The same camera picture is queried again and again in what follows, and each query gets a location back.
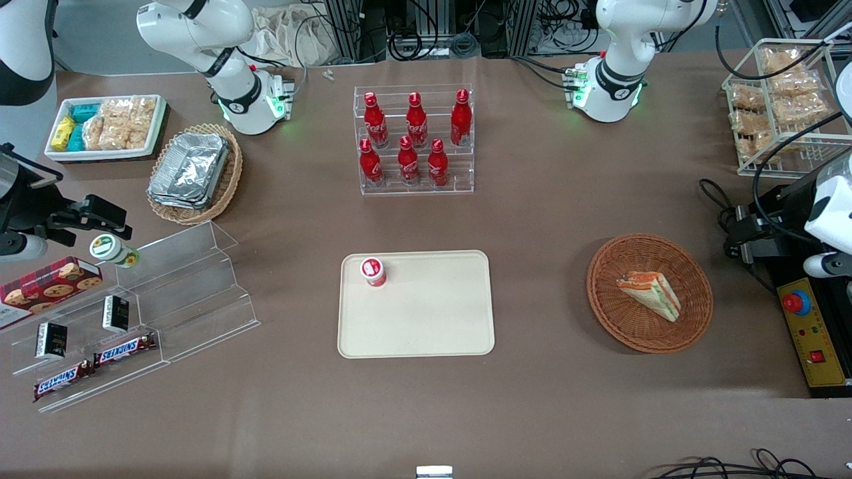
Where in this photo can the black yellow control box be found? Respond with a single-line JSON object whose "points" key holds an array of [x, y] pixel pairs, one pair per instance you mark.
{"points": [[815, 346]]}

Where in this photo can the clear acrylic bottle rack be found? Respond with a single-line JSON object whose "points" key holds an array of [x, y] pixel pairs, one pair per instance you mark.
{"points": [[459, 173]]}

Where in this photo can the aluminium frame post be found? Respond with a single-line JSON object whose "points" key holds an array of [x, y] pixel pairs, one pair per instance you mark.
{"points": [[522, 26], [343, 30]]}

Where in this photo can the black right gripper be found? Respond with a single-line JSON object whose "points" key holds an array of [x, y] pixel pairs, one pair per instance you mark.
{"points": [[21, 211]]}

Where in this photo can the small black box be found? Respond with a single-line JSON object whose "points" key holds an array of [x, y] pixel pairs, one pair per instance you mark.
{"points": [[50, 340], [116, 314]]}

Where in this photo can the clear acrylic step shelf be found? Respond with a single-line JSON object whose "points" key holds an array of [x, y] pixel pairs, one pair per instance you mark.
{"points": [[200, 293]]}

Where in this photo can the beige plastic tray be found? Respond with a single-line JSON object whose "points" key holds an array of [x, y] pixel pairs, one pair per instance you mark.
{"points": [[426, 313]]}

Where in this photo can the yellow snack packet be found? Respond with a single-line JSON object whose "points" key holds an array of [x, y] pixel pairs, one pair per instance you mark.
{"points": [[62, 133]]}

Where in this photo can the black appliance with glass tray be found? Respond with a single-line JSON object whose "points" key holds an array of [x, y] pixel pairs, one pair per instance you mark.
{"points": [[789, 199]]}

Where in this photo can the snickers bar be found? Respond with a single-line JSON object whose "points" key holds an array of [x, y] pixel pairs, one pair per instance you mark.
{"points": [[125, 350], [61, 381]]}

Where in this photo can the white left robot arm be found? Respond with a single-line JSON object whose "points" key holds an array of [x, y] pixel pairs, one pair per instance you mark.
{"points": [[612, 86]]}

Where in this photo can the bagged fried snack pack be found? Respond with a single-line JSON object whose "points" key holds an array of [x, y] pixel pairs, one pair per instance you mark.
{"points": [[747, 97], [752, 145], [802, 110], [795, 83], [782, 60], [745, 122]]}

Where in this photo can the triangular sandwich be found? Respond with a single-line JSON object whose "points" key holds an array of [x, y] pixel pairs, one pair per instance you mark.
{"points": [[655, 293]]}

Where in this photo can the green lidded cup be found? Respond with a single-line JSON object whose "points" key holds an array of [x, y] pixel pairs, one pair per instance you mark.
{"points": [[110, 249]]}

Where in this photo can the red lidded cup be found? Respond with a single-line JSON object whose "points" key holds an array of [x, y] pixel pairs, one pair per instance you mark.
{"points": [[373, 271]]}

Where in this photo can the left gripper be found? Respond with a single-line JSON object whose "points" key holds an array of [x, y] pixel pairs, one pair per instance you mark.
{"points": [[780, 211]]}

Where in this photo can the teal snack packet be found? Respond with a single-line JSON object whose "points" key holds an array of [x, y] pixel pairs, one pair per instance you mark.
{"points": [[76, 138], [84, 112]]}

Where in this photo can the white rectangular snack tray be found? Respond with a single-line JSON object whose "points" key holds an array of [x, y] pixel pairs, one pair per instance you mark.
{"points": [[156, 126]]}

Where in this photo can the red tartan cookie box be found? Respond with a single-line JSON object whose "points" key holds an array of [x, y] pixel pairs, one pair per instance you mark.
{"points": [[46, 286]]}

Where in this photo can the red cola bottle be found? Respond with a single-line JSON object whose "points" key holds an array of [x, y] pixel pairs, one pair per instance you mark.
{"points": [[417, 123], [437, 166], [375, 123], [460, 120], [408, 163], [370, 165]]}

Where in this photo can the round brown wicker basket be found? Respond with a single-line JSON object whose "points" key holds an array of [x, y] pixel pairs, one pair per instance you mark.
{"points": [[619, 319]]}

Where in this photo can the small white metal block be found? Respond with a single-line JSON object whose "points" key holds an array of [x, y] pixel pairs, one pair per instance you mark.
{"points": [[434, 472]]}

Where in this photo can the stack of foil trays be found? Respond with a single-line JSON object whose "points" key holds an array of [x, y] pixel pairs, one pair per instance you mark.
{"points": [[190, 169]]}

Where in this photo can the clear rice cracker pack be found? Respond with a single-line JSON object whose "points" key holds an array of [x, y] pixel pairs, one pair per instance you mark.
{"points": [[142, 123], [116, 108], [94, 133], [114, 135]]}

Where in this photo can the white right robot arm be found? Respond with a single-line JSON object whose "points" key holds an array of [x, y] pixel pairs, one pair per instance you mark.
{"points": [[229, 100]]}

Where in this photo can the beige cloth bag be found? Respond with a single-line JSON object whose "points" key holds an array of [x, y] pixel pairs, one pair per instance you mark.
{"points": [[286, 36]]}

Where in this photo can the oval light wicker basket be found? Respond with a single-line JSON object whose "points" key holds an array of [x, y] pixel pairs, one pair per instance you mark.
{"points": [[229, 179]]}

